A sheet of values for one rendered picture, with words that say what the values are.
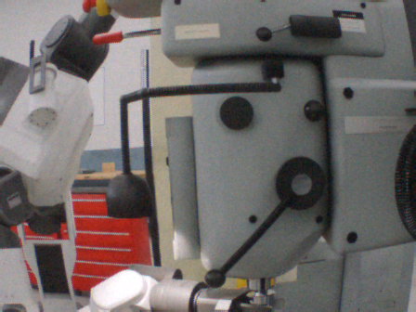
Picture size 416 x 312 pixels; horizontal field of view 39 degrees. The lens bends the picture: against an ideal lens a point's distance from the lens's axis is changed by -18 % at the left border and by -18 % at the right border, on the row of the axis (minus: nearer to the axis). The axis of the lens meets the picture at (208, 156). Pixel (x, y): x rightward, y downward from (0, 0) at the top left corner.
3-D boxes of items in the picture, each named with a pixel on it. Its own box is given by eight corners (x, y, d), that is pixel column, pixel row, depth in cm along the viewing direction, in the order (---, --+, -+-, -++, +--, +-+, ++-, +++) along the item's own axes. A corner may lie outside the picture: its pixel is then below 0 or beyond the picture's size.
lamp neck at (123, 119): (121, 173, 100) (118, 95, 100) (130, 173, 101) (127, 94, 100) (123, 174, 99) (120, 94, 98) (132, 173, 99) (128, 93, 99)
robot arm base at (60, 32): (27, 62, 138) (48, 61, 130) (52, 16, 141) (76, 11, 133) (66, 88, 148) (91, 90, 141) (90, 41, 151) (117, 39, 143)
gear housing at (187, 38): (160, 58, 90) (160, -6, 90) (173, 69, 114) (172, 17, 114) (388, 58, 89) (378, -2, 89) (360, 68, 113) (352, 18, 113)
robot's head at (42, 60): (34, 114, 121) (23, 95, 115) (35, 80, 125) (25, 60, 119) (60, 105, 121) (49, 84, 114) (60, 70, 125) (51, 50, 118)
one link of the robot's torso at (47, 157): (-35, 203, 144) (-58, 132, 114) (13, 104, 162) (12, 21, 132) (52, 257, 144) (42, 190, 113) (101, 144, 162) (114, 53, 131)
